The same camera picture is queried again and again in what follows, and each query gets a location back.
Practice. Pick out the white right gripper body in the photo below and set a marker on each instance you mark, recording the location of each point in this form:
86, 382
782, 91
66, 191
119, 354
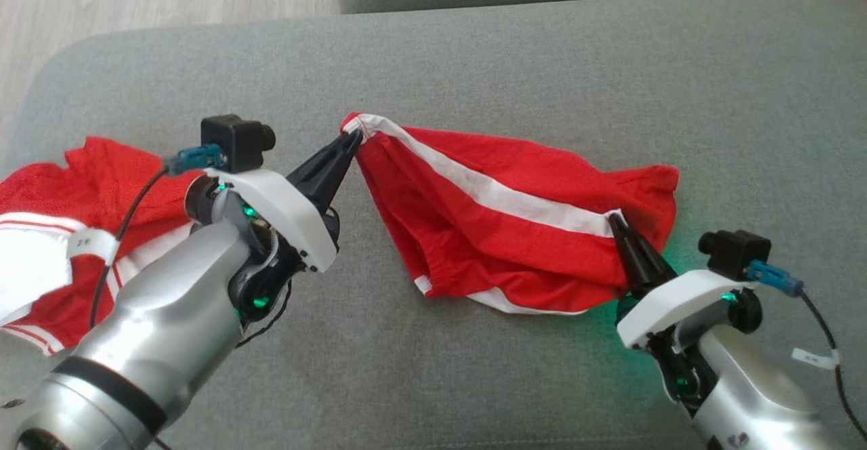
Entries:
677, 301

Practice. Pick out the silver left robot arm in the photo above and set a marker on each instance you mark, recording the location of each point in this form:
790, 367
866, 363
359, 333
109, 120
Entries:
162, 314

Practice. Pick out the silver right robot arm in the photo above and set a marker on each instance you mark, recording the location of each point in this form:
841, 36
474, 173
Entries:
745, 396

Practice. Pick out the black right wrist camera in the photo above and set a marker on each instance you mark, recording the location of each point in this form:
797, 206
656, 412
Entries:
735, 250

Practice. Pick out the red basketball jersey white sleeves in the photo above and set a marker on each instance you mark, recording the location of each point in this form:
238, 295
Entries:
40, 192

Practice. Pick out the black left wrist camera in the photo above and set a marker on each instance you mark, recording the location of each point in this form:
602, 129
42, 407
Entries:
234, 141

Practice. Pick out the red shorts white stripe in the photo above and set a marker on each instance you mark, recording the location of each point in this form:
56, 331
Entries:
488, 233

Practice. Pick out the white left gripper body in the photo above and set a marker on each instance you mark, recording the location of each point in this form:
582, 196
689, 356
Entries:
278, 206

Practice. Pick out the large grey sofa seat cushion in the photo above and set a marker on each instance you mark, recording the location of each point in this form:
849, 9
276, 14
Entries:
474, 64

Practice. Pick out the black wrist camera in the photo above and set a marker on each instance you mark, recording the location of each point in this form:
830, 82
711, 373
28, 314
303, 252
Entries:
234, 141
735, 250

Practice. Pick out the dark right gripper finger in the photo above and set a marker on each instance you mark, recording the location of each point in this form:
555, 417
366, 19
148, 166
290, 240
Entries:
647, 253
633, 274

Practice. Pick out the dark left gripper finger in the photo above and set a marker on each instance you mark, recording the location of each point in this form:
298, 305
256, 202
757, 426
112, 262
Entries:
322, 165
335, 186

